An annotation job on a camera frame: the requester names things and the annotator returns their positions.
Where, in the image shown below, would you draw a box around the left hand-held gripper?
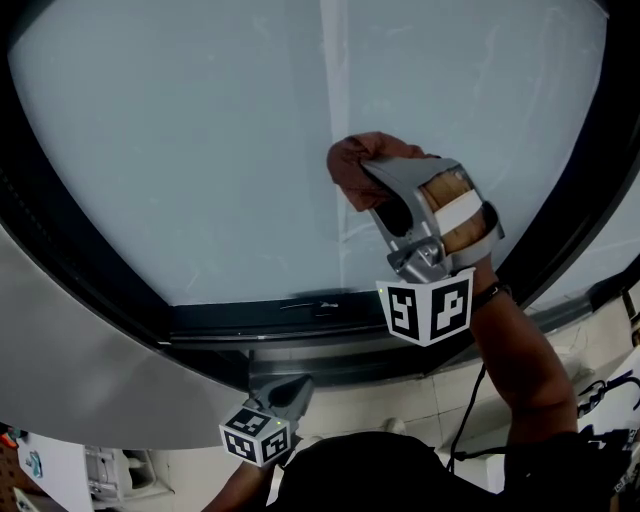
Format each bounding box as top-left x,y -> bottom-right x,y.
218,373 -> 316,468

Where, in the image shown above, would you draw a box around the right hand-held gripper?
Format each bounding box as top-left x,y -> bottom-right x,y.
359,157 -> 505,348

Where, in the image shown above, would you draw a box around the person's left forearm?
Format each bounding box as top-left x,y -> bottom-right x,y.
202,458 -> 281,512

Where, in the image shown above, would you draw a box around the person's black shirt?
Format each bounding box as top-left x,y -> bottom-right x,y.
269,430 -> 640,512

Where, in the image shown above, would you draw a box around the large frosted window glass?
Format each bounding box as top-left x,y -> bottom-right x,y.
7,0 -> 611,307

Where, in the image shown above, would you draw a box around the person's right hand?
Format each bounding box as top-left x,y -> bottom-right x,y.
422,172 -> 494,254

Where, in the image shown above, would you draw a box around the black framed frosted window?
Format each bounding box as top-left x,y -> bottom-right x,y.
0,0 -> 640,389

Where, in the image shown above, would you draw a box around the wide frosted glass wall panel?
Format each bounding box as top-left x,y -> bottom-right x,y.
524,209 -> 640,311

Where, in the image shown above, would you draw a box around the black wristband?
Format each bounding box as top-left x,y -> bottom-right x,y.
472,282 -> 514,309

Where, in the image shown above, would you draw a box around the black window handle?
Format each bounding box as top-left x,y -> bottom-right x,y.
278,298 -> 341,319

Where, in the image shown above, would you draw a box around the brown cloth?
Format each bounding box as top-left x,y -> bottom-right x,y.
327,130 -> 441,211

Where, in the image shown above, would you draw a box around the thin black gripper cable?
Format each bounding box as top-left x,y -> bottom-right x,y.
446,362 -> 506,474

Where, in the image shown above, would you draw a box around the person's right forearm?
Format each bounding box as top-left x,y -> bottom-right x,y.
469,259 -> 580,446

